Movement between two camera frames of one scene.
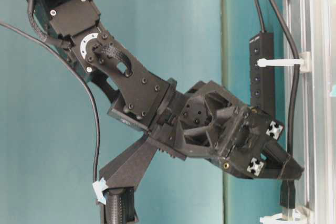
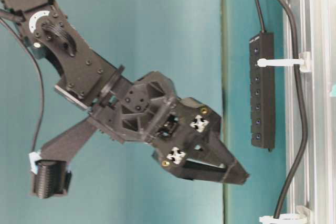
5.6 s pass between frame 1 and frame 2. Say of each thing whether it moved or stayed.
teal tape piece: stayed
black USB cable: moved
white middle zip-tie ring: stayed
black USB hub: stayed
